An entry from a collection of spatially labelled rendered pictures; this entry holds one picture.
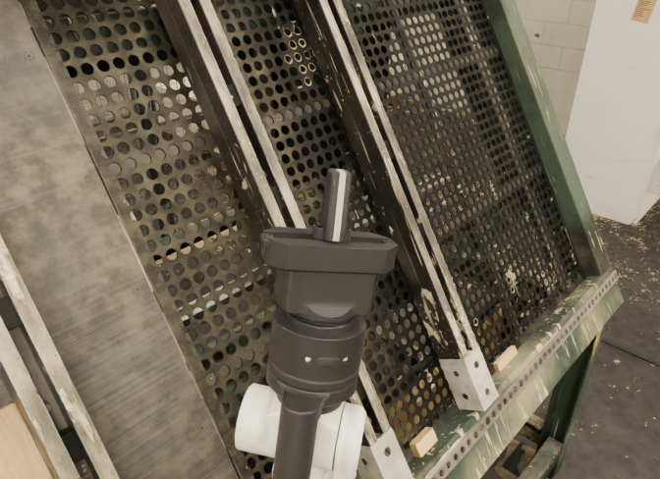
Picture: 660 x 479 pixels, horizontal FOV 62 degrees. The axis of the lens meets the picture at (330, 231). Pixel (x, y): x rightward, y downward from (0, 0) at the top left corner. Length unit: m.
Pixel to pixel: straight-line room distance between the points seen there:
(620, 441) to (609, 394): 0.26
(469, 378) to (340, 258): 0.80
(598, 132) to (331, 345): 3.73
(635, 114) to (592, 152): 0.37
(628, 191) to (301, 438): 3.81
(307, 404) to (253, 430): 0.08
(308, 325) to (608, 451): 2.17
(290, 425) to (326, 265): 0.14
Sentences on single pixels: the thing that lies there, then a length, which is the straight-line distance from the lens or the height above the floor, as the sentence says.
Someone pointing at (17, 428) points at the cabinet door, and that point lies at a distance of 0.83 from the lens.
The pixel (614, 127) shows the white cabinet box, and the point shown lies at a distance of 4.09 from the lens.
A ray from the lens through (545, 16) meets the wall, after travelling 5.67.
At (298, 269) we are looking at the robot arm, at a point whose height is 1.58.
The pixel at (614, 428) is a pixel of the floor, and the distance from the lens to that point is 2.68.
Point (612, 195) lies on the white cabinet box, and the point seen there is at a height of 0.17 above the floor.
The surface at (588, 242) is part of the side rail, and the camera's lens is 1.79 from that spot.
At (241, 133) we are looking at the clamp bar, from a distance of 0.93.
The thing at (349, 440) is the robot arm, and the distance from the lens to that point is 0.55.
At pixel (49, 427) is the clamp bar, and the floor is 1.30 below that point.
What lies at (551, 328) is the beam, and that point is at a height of 0.90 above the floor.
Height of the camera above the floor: 1.84
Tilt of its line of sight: 30 degrees down
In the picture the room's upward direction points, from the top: straight up
